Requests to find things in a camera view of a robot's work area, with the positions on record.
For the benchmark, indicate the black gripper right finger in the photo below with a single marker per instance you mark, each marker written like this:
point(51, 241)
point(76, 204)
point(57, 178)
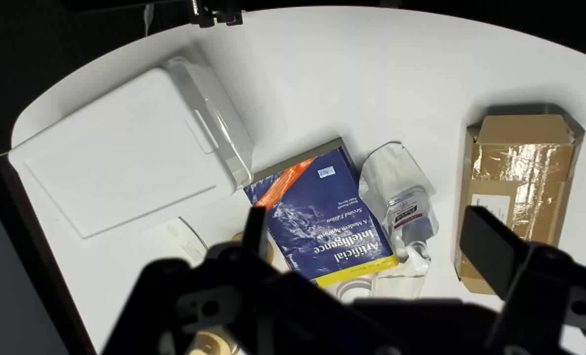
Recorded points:
point(542, 296)

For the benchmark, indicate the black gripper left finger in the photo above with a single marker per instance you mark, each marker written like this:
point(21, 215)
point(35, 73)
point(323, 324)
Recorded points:
point(195, 308)

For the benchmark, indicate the clear pump bottle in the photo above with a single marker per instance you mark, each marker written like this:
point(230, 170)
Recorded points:
point(408, 217)

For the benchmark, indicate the white container lid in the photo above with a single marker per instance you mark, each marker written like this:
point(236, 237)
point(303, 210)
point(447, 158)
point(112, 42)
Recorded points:
point(122, 150)

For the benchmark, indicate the clear plastic storage container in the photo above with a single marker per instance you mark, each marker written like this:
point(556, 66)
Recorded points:
point(224, 125)

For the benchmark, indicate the brown cardboard box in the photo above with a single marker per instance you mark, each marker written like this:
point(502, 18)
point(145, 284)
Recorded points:
point(522, 170)

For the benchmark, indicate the blue Artificial Intelligence textbook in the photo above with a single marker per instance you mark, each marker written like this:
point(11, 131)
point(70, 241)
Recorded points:
point(319, 210)

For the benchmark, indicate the black clamp mount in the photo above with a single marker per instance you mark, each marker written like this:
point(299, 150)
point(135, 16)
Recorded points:
point(216, 12)

